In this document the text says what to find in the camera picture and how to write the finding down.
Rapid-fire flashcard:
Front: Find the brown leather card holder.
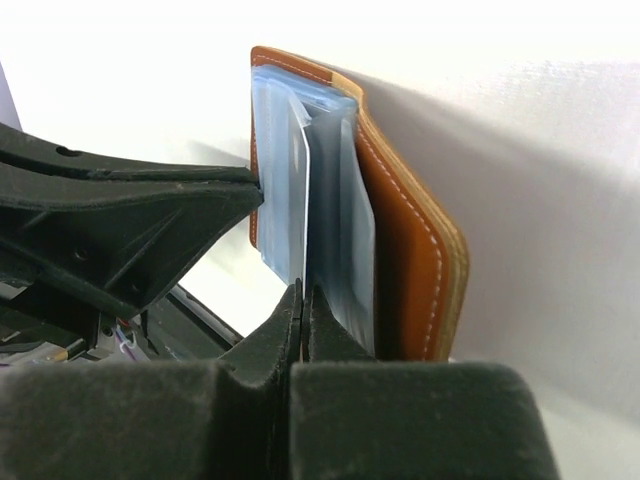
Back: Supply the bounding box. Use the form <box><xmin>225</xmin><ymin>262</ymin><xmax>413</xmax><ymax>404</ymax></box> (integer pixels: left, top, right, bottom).
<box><xmin>250</xmin><ymin>46</ymin><xmax>469</xmax><ymax>361</ymax></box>

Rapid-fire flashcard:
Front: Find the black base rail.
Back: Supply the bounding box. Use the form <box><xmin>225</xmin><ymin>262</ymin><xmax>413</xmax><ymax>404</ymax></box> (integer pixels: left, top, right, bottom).
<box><xmin>134</xmin><ymin>285</ymin><xmax>244</xmax><ymax>361</ymax></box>

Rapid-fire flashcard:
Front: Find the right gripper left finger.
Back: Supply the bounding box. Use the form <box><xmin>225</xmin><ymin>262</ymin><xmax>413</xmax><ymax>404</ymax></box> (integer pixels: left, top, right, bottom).
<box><xmin>1</xmin><ymin>284</ymin><xmax>303</xmax><ymax>479</ymax></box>

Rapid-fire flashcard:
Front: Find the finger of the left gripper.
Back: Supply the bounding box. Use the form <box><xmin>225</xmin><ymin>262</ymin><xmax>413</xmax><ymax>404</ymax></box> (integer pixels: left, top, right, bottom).
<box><xmin>1</xmin><ymin>125</ymin><xmax>255</xmax><ymax>200</ymax></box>
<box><xmin>1</xmin><ymin>182</ymin><xmax>263</xmax><ymax>318</ymax></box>

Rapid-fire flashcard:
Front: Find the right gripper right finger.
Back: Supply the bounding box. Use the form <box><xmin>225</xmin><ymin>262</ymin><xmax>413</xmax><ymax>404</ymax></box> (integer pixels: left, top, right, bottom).
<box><xmin>289</xmin><ymin>289</ymin><xmax>559</xmax><ymax>479</ymax></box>

